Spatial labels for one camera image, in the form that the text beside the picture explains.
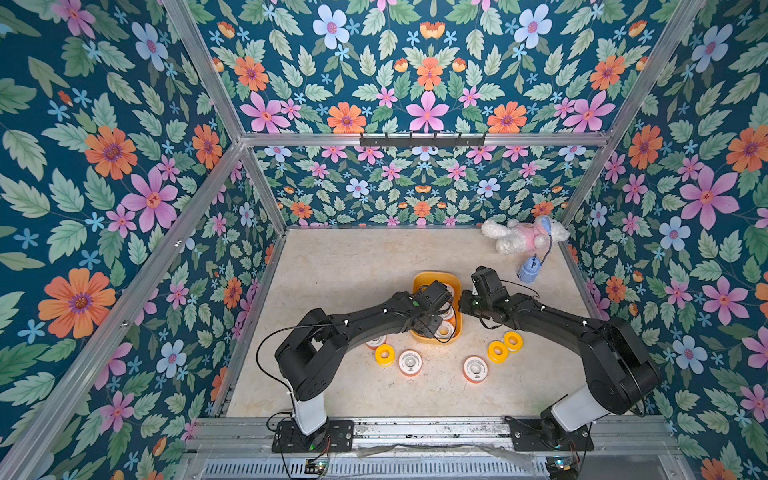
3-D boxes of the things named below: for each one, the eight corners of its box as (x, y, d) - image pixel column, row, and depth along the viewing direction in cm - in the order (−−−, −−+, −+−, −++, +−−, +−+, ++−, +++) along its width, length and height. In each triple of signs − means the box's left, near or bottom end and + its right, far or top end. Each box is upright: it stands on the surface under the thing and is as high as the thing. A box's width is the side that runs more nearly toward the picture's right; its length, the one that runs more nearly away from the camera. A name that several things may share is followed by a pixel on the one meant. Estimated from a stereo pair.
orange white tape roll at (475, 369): (463, 383, 84) (464, 381, 82) (460, 358, 89) (461, 355, 87) (489, 383, 84) (490, 381, 82) (484, 358, 88) (486, 355, 87)
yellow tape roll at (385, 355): (375, 367, 87) (374, 364, 85) (376, 346, 91) (375, 343, 89) (395, 367, 87) (394, 364, 85) (395, 346, 91) (395, 343, 89)
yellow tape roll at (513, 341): (506, 353, 89) (508, 350, 87) (502, 334, 93) (504, 331, 91) (523, 353, 89) (526, 350, 87) (518, 334, 93) (521, 331, 91)
